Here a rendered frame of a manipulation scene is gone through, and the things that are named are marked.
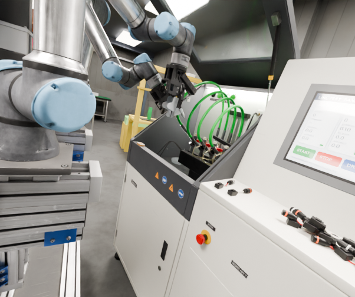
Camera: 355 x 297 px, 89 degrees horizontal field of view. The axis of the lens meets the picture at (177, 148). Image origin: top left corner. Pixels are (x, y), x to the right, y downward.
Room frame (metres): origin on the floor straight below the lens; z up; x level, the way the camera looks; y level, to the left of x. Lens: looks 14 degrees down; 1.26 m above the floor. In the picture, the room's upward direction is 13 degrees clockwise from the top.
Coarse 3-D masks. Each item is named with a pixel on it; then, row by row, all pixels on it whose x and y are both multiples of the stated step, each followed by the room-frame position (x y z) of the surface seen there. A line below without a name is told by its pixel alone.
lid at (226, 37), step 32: (160, 0) 1.17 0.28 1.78; (192, 0) 1.05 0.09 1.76; (224, 0) 0.94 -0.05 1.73; (256, 0) 0.85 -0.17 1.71; (288, 0) 0.78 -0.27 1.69; (224, 32) 1.08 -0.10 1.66; (256, 32) 0.96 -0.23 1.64; (288, 32) 0.84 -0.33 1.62; (192, 64) 1.47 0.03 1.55; (224, 64) 1.24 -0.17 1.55; (256, 64) 1.08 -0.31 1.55
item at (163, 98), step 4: (156, 88) 0.93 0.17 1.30; (152, 92) 0.93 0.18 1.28; (156, 92) 0.94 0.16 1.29; (160, 92) 0.95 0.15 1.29; (152, 96) 0.96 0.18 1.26; (156, 96) 0.95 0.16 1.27; (160, 96) 0.94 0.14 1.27; (164, 96) 0.95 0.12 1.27; (168, 96) 0.95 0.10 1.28; (156, 100) 0.95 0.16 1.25; (160, 100) 0.92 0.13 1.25; (164, 100) 0.93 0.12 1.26; (156, 104) 0.98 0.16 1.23; (160, 104) 0.94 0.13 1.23; (160, 108) 0.99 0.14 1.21; (164, 108) 0.94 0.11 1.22
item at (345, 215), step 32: (288, 64) 0.89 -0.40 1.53; (320, 64) 0.80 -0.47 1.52; (352, 64) 0.73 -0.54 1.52; (288, 96) 0.82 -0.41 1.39; (256, 128) 0.86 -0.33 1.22; (288, 128) 0.76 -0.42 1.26; (256, 160) 0.78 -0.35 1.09; (288, 192) 0.65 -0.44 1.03; (320, 192) 0.59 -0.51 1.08; (192, 224) 0.66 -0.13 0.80; (224, 224) 0.56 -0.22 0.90; (352, 224) 0.50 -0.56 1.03; (192, 256) 0.62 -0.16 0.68; (224, 256) 0.53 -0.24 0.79; (256, 256) 0.46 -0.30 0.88; (288, 256) 0.41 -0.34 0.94; (192, 288) 0.59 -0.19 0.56; (224, 288) 0.50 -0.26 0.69; (256, 288) 0.44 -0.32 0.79; (288, 288) 0.39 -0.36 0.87; (320, 288) 0.35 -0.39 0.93
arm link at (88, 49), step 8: (96, 0) 0.95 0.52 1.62; (104, 0) 1.02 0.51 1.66; (96, 8) 0.96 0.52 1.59; (104, 8) 1.01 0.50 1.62; (104, 16) 1.02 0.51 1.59; (104, 24) 1.06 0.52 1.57; (88, 40) 0.99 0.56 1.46; (88, 48) 1.00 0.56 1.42; (88, 56) 1.01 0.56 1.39; (88, 64) 1.02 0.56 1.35; (88, 80) 1.05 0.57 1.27
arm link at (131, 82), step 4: (132, 68) 0.92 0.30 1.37; (132, 72) 0.91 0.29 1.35; (132, 76) 0.90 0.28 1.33; (136, 76) 0.92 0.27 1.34; (132, 80) 0.91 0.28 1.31; (136, 80) 0.93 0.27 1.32; (140, 80) 0.95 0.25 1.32; (120, 84) 0.93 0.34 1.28; (124, 84) 0.90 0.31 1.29; (128, 84) 0.91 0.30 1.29; (132, 84) 0.94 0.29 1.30; (124, 88) 0.94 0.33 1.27; (128, 88) 0.95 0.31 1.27
